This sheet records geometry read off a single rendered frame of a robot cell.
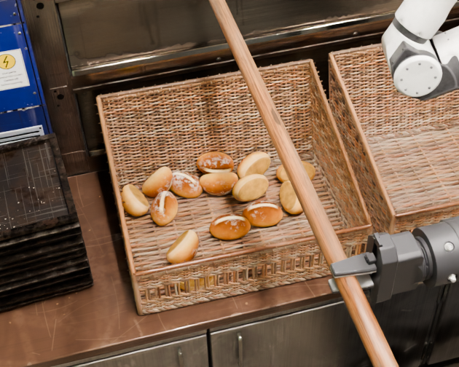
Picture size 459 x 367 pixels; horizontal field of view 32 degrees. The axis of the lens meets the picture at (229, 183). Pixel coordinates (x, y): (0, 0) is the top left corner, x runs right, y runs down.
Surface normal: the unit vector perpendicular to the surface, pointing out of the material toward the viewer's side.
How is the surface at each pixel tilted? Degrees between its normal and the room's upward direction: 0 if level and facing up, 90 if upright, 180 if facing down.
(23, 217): 0
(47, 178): 0
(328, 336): 90
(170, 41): 70
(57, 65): 90
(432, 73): 82
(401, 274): 90
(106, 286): 0
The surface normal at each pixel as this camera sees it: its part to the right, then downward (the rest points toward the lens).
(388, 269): 0.26, 0.70
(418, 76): 0.02, 0.62
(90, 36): 0.24, 0.41
